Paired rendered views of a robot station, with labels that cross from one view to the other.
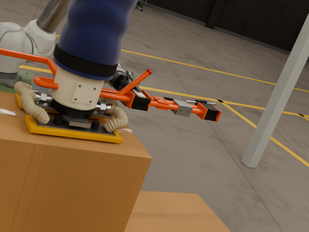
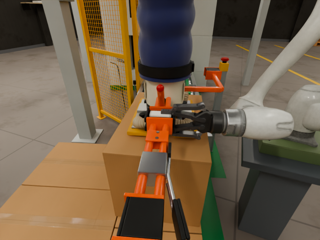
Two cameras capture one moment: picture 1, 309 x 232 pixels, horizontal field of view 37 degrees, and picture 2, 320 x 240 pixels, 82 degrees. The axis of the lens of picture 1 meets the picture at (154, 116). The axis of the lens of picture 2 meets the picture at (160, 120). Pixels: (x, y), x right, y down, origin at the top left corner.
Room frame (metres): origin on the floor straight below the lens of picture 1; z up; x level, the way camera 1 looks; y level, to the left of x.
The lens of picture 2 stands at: (2.02, -0.33, 1.39)
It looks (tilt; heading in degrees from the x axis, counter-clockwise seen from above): 31 degrees down; 128
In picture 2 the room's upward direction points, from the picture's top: straight up
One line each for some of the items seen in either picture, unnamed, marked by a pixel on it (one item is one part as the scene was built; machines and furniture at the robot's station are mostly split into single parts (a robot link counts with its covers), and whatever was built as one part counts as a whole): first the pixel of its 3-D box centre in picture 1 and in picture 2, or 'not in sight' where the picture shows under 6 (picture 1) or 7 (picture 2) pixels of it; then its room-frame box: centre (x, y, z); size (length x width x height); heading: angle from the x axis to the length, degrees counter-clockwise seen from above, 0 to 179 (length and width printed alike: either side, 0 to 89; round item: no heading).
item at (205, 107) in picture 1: (207, 112); (141, 224); (1.89, -0.21, 1.08); 0.08 x 0.07 x 0.05; 123
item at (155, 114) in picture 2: (139, 93); (160, 114); (1.70, 0.09, 1.10); 0.07 x 0.03 x 0.01; 34
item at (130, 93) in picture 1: (136, 98); (160, 119); (1.70, 0.09, 1.08); 0.10 x 0.08 x 0.06; 33
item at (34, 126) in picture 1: (76, 125); (145, 111); (1.48, 0.25, 0.98); 0.34 x 0.10 x 0.05; 123
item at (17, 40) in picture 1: (8, 45); (308, 107); (2.11, 0.78, 0.98); 0.18 x 0.16 x 0.22; 162
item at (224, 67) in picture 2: not in sight; (215, 112); (1.45, 1.34, 0.50); 0.07 x 0.07 x 1.00; 34
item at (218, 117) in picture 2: (122, 83); (207, 121); (1.83, 0.17, 1.08); 0.09 x 0.07 x 0.08; 34
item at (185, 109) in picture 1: (180, 108); (153, 168); (1.82, -0.09, 1.08); 0.07 x 0.07 x 0.04; 33
